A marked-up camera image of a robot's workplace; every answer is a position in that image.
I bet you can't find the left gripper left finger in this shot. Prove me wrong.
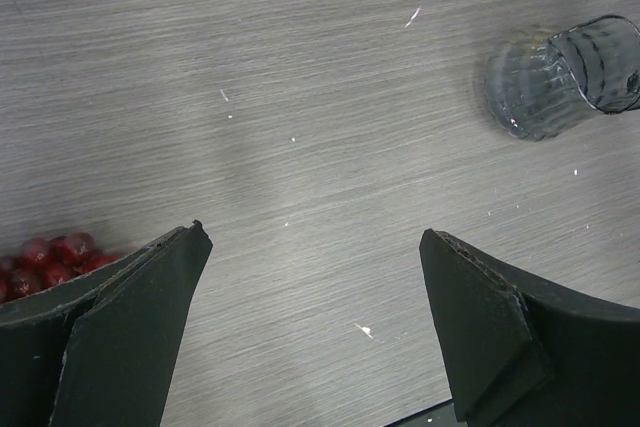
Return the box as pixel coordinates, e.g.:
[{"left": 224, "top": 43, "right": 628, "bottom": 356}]
[{"left": 1, "top": 221, "right": 212, "bottom": 427}]

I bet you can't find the red grape bunch on table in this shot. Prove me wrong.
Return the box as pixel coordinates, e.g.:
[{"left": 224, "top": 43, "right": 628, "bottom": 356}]
[{"left": 1, "top": 232, "right": 124, "bottom": 304}]

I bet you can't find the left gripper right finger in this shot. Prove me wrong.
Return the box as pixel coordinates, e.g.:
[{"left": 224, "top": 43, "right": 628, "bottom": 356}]
[{"left": 419, "top": 229, "right": 639, "bottom": 421}]

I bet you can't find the grey transparent glass server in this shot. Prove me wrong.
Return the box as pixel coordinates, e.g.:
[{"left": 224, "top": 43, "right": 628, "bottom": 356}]
[{"left": 484, "top": 15, "right": 639, "bottom": 142}]

